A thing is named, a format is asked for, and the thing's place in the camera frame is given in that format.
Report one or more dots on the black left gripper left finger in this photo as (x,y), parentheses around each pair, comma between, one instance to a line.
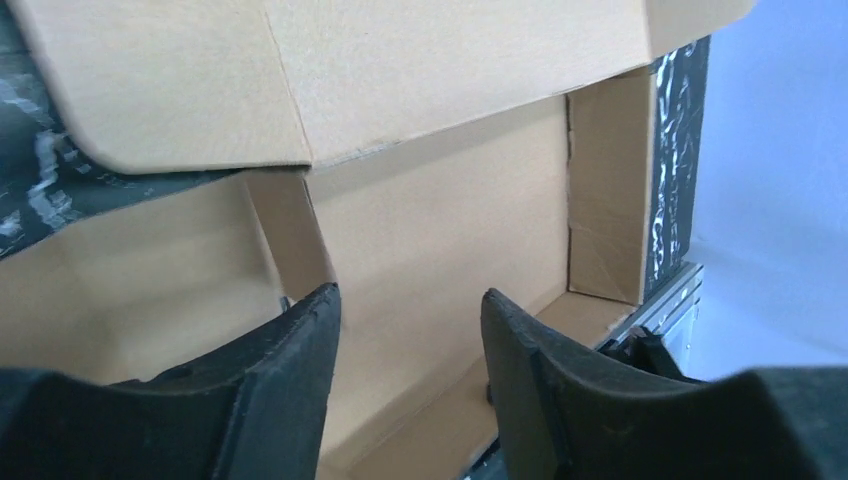
(254,408)

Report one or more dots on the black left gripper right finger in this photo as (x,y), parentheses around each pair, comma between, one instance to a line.
(566,411)

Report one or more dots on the brown cardboard box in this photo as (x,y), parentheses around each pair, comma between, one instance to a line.
(176,174)

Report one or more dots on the black front mounting rail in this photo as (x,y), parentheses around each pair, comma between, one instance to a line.
(656,338)

